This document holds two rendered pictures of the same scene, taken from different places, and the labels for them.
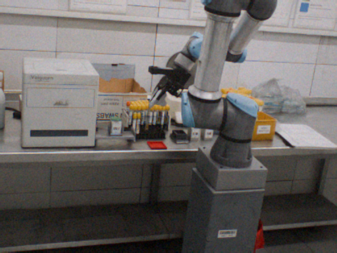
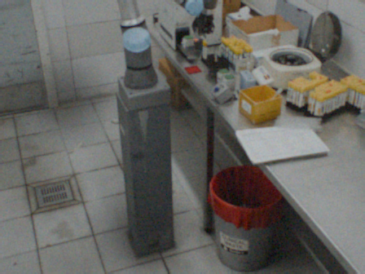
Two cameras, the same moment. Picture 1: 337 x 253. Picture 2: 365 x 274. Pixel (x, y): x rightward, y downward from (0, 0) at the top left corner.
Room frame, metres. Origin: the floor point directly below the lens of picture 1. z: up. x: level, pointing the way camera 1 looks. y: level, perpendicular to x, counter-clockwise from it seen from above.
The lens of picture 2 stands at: (1.66, -2.41, 2.00)
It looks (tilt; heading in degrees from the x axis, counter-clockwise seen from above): 32 degrees down; 89
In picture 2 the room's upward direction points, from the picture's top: 1 degrees counter-clockwise
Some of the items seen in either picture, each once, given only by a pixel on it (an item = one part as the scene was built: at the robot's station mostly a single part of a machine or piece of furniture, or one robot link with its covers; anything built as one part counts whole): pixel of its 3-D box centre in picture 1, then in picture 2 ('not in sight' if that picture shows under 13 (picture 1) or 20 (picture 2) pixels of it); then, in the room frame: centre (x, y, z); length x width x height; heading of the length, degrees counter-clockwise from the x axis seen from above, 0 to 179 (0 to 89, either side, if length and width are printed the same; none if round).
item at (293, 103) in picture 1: (290, 98); not in sight; (2.55, -0.77, 0.94); 0.20 x 0.17 x 0.14; 91
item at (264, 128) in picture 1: (255, 125); (260, 103); (2.01, -0.47, 0.93); 0.13 x 0.13 x 0.10; 23
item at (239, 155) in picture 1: (233, 145); (139, 71); (1.50, -0.28, 1.00); 0.15 x 0.15 x 0.10
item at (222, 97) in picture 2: not in sight; (225, 92); (1.88, -0.34, 0.92); 0.13 x 0.07 x 0.08; 19
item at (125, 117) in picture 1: (145, 120); (236, 57); (1.97, 0.05, 0.91); 0.20 x 0.10 x 0.07; 109
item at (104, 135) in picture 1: (109, 132); (186, 46); (1.72, 0.19, 0.92); 0.21 x 0.07 x 0.05; 109
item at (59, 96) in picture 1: (60, 101); (190, 13); (1.75, 0.40, 1.03); 0.31 x 0.27 x 0.30; 109
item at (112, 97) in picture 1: (116, 99); (262, 37); (2.13, 0.21, 0.95); 0.29 x 0.25 x 0.15; 19
